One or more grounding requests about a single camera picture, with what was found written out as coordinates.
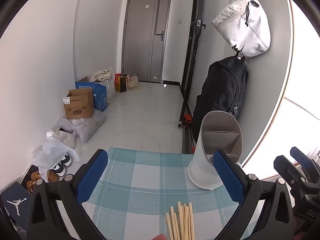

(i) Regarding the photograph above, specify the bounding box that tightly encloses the grey white utensil holder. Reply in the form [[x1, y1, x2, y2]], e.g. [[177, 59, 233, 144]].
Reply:
[[188, 110, 243, 190]]

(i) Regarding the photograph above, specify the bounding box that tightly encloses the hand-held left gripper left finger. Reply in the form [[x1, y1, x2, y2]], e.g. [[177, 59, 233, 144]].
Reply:
[[26, 149, 118, 240]]

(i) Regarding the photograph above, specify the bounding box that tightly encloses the white plastic bag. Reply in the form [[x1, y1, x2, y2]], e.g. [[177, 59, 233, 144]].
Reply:
[[32, 137, 80, 180]]

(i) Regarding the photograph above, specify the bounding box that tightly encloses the white sack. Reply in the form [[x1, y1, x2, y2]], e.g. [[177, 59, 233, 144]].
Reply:
[[99, 79, 116, 103]]

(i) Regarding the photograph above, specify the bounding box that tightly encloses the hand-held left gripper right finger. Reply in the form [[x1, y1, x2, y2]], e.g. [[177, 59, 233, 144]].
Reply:
[[212, 149, 294, 240]]

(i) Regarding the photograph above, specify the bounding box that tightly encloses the black backpack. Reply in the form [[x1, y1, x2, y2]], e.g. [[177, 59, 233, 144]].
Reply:
[[191, 56, 249, 137]]

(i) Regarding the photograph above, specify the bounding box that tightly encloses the white shoulder bag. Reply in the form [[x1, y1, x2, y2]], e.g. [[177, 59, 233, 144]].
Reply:
[[211, 0, 271, 58]]

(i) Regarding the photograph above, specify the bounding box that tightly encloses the dark blue shoe box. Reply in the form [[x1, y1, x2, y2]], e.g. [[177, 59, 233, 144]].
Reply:
[[0, 182, 32, 228]]

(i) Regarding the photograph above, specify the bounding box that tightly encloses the beige folded cloth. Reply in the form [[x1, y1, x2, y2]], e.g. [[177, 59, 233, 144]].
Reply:
[[90, 68, 115, 82]]

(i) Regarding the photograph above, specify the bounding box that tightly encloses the grey entrance door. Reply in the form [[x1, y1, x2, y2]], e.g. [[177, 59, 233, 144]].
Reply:
[[122, 0, 172, 83]]

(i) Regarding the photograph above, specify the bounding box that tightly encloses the black metal frame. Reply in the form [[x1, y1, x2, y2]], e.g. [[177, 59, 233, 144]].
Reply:
[[178, 0, 207, 128]]

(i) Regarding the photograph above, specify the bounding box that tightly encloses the black yellow paper bag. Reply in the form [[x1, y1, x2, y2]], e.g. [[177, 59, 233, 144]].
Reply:
[[116, 75, 127, 93]]

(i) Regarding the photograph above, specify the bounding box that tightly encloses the bunch of wooden chopsticks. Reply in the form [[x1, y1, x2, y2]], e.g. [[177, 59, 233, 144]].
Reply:
[[165, 201, 195, 240]]

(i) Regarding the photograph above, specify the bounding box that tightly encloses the beige bag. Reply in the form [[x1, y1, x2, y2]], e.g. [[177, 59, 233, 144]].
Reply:
[[126, 74, 140, 91]]

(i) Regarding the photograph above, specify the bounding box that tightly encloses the teal checked tablecloth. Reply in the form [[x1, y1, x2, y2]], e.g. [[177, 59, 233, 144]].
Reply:
[[81, 147, 258, 240]]

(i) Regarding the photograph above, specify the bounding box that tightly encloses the large bright window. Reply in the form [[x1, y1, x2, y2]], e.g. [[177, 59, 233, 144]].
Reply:
[[241, 0, 320, 178]]

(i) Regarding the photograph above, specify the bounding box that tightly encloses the small white plastic parcel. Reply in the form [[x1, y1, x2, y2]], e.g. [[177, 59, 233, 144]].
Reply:
[[46, 127, 76, 148]]

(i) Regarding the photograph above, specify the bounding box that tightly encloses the large grey plastic parcel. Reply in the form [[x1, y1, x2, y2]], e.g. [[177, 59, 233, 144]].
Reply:
[[57, 110, 106, 143]]

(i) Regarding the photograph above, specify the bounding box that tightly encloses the brown cardboard box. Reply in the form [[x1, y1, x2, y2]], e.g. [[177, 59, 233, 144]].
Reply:
[[62, 88, 95, 119]]

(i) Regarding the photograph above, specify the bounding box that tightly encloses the blue cardboard box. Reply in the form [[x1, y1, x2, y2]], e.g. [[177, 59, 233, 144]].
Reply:
[[75, 76, 108, 112]]

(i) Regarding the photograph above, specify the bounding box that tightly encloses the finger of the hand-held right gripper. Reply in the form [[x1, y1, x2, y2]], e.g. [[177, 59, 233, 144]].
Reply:
[[290, 147, 320, 180], [273, 156, 320, 200]]

